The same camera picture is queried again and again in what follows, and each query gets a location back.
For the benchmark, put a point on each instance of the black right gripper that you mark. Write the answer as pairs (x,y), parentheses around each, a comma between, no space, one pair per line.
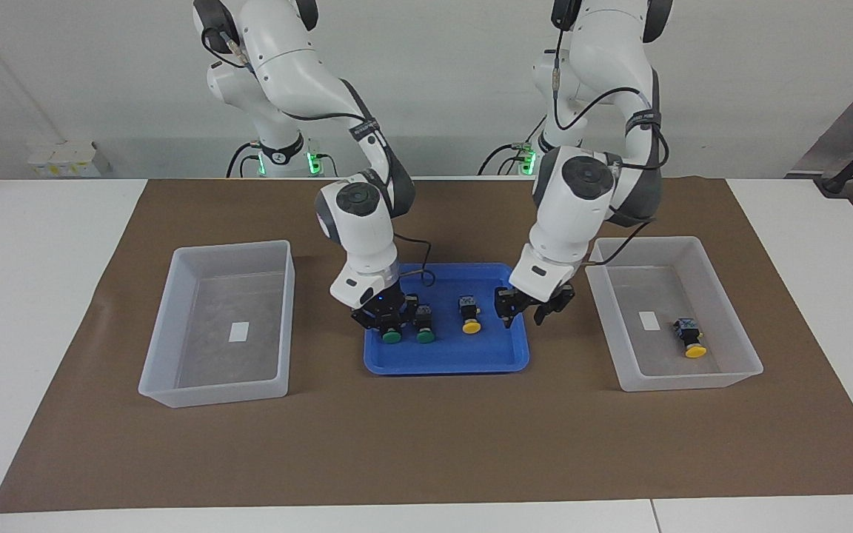
(386,303)

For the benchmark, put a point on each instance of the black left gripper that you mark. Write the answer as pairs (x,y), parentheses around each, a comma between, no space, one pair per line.
(526,302)

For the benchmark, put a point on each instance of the green push button switch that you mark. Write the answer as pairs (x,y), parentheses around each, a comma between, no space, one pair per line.
(426,326)
(391,337)

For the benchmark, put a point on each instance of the yellow push button switch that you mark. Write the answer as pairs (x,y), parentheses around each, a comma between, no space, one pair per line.
(470,318)
(690,337)

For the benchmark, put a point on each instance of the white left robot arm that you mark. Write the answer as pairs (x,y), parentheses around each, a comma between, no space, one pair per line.
(574,222)

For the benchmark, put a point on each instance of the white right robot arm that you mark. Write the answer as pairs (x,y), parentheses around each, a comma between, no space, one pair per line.
(293,66)

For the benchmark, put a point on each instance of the white small boxes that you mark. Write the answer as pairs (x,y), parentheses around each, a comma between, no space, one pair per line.
(64,159)

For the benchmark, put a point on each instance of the blue plastic tray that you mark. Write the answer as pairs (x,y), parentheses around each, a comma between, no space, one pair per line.
(441,359)

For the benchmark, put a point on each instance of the translucent white plastic box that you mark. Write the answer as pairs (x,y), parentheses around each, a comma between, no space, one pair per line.
(723,296)
(278,318)

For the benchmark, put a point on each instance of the white paper label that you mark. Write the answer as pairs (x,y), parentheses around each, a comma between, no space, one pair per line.
(648,320)
(239,332)

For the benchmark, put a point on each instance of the brown table mat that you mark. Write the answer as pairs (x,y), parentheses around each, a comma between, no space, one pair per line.
(426,444)

